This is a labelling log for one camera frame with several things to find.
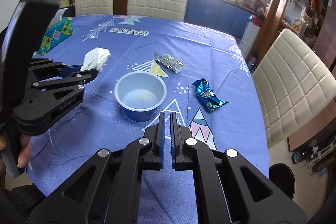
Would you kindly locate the wooden shelf cabinet right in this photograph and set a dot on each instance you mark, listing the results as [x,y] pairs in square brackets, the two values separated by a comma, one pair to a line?
[303,17]

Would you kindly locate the white appliance with red top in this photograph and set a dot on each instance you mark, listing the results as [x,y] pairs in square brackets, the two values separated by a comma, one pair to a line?
[250,34]

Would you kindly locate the pink refrigerator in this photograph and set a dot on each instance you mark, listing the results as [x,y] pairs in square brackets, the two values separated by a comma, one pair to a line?
[325,44]

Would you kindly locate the person's left hand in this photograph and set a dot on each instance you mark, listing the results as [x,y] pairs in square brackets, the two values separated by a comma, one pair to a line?
[25,152]

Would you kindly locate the cream chair right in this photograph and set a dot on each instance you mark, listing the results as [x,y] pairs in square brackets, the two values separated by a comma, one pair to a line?
[293,86]

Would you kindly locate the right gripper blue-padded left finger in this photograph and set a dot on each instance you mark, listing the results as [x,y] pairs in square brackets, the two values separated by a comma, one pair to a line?
[106,188]

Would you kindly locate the white tissue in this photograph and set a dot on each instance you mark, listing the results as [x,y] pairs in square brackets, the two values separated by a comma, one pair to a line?
[95,59]

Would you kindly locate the cream chair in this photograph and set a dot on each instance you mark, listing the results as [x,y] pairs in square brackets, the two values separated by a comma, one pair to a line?
[162,9]
[93,7]
[293,86]

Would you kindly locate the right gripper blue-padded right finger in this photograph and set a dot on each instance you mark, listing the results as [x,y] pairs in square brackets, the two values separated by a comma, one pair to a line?
[228,188]

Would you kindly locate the blue foil candy wrapper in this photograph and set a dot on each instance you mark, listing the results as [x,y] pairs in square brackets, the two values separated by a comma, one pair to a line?
[207,97]

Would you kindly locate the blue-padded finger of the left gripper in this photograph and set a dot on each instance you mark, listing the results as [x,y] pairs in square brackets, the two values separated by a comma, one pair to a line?
[58,87]
[45,68]

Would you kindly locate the cream chair far left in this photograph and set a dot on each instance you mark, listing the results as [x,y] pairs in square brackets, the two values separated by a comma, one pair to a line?
[93,7]

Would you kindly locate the cream chair middle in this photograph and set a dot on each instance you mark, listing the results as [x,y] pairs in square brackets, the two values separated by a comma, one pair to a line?
[162,9]

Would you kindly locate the blue plastic cup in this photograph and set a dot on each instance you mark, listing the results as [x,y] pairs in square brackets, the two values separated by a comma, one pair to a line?
[140,94]

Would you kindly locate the silver foil wrapper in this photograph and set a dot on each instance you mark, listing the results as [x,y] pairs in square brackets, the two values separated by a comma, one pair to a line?
[169,61]

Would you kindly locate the blue kitchen cabinets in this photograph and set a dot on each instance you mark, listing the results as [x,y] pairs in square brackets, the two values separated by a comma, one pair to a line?
[219,15]

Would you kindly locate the beaded teal tissue box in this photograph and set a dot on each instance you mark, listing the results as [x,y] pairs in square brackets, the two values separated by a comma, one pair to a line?
[59,29]

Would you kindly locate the dark water jug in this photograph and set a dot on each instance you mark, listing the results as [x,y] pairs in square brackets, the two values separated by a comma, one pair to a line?
[303,154]

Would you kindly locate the blue printed tablecloth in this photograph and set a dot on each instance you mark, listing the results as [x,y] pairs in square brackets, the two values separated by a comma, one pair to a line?
[155,66]

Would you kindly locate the black trash bin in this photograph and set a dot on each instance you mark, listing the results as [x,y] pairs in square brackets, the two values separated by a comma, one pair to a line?
[283,177]

